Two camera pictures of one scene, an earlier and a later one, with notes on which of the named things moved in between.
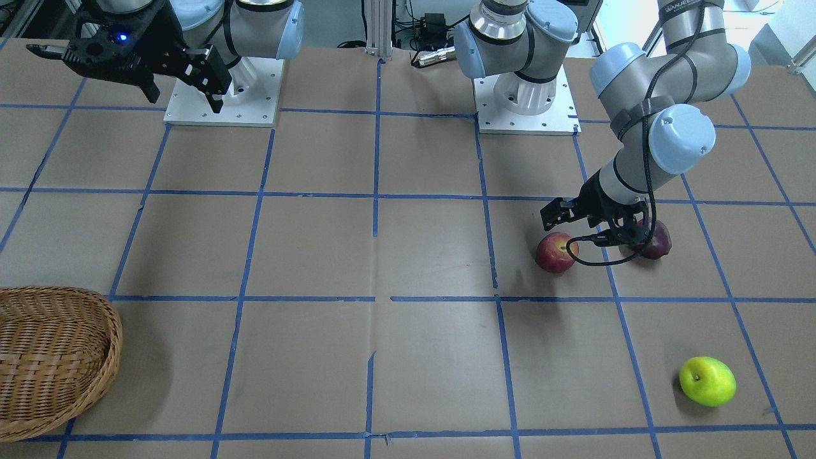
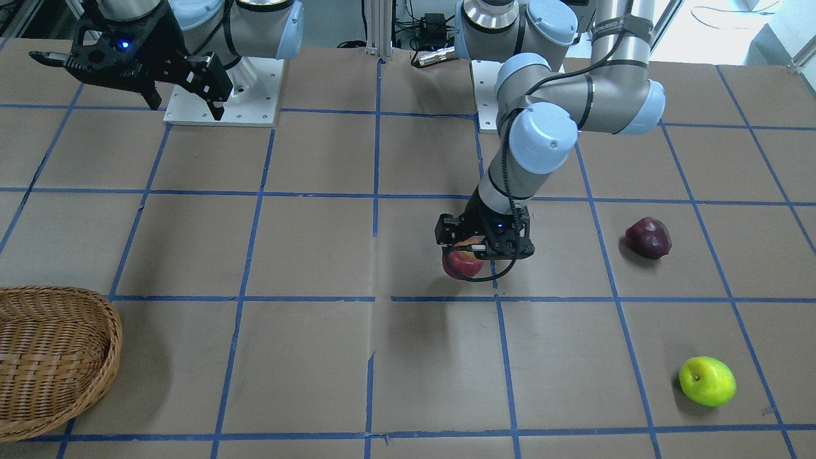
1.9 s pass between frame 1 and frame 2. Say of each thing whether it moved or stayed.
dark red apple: stayed
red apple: moved
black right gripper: stayed
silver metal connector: stayed
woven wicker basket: stayed
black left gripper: moved
